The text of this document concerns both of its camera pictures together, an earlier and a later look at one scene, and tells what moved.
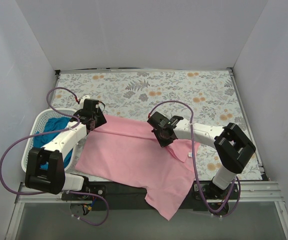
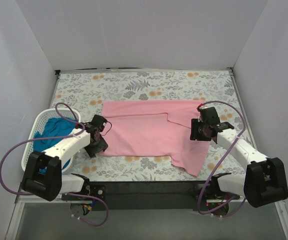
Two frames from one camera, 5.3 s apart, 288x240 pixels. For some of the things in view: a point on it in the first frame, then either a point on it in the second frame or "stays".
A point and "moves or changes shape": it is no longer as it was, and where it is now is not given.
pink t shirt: [121, 150] moves or changes shape
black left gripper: [97, 120] → [97, 148]
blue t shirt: [51, 124] stays
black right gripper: [157, 133] → [195, 130]
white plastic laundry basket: [38, 124] stays
